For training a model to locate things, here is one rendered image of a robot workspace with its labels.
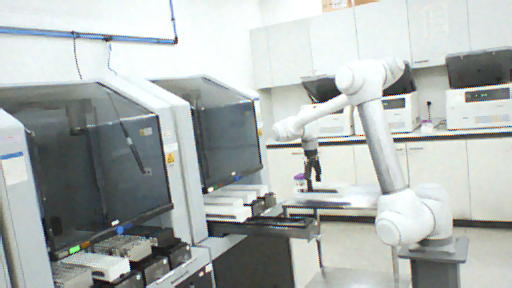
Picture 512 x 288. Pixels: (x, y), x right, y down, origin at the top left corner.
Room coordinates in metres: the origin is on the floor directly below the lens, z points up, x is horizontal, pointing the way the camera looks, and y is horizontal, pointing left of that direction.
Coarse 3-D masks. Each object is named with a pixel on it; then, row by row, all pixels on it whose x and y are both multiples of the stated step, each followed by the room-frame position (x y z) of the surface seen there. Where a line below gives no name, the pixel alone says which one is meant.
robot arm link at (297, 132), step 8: (344, 96) 1.94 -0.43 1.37; (328, 104) 1.96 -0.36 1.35; (336, 104) 1.95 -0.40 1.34; (344, 104) 1.94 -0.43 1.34; (312, 112) 1.98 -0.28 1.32; (320, 112) 1.97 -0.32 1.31; (328, 112) 1.97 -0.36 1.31; (288, 120) 2.06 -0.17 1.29; (296, 120) 2.02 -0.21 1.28; (304, 120) 2.00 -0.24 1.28; (312, 120) 1.99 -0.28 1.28; (272, 128) 2.07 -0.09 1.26; (280, 128) 2.04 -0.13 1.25; (288, 128) 2.04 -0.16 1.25; (296, 128) 2.03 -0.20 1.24; (272, 136) 2.08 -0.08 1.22; (280, 136) 2.04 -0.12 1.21; (288, 136) 2.05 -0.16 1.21; (296, 136) 2.06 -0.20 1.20
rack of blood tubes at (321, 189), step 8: (320, 184) 2.18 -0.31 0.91; (328, 184) 2.16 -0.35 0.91; (336, 184) 2.13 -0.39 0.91; (344, 184) 2.11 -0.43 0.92; (296, 192) 2.22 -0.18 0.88; (304, 192) 2.20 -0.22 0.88; (312, 192) 2.19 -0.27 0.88; (320, 192) 2.23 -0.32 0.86; (328, 192) 2.21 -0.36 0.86; (336, 192) 2.19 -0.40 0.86; (344, 192) 2.07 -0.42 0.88
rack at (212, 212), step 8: (208, 208) 2.17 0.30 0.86; (216, 208) 2.14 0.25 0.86; (224, 208) 2.12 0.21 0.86; (232, 208) 2.11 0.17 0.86; (240, 208) 2.08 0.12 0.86; (248, 208) 2.07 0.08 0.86; (208, 216) 2.14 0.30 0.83; (216, 216) 2.12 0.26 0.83; (224, 216) 2.17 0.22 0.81; (232, 216) 2.15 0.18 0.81; (240, 216) 2.01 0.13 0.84
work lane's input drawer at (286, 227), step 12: (252, 216) 2.08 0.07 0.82; (264, 216) 2.05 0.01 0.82; (276, 216) 2.02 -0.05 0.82; (216, 228) 2.06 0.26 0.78; (228, 228) 2.03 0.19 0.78; (240, 228) 1.99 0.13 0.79; (252, 228) 1.95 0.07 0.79; (264, 228) 1.92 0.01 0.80; (276, 228) 1.89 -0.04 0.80; (288, 228) 1.85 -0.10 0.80; (300, 228) 1.83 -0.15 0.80; (312, 228) 1.87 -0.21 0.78
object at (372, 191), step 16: (352, 192) 2.29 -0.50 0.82; (368, 192) 2.24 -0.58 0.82; (304, 208) 2.15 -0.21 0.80; (320, 208) 2.10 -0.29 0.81; (336, 208) 2.06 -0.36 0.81; (352, 208) 2.02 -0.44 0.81; (368, 208) 1.98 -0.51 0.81; (288, 240) 2.21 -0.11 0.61; (320, 240) 2.58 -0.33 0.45; (288, 256) 2.22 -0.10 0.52; (320, 256) 2.58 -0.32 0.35; (320, 272) 2.48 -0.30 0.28; (336, 272) 2.45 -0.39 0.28; (352, 272) 2.42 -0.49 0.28; (368, 272) 2.40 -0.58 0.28; (384, 272) 2.37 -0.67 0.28
